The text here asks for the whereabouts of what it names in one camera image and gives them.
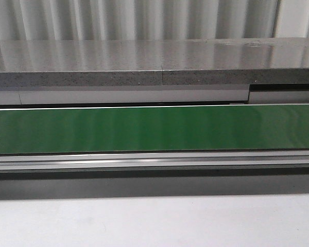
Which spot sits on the white pleated curtain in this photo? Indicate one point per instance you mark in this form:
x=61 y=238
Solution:
x=152 y=20

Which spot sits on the green conveyor belt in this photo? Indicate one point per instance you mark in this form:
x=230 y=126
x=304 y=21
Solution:
x=136 y=129

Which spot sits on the grey stone counter slab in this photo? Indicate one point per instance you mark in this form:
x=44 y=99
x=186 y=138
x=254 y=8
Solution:
x=70 y=63

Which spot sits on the aluminium conveyor frame rail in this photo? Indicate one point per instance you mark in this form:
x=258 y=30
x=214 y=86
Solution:
x=152 y=164

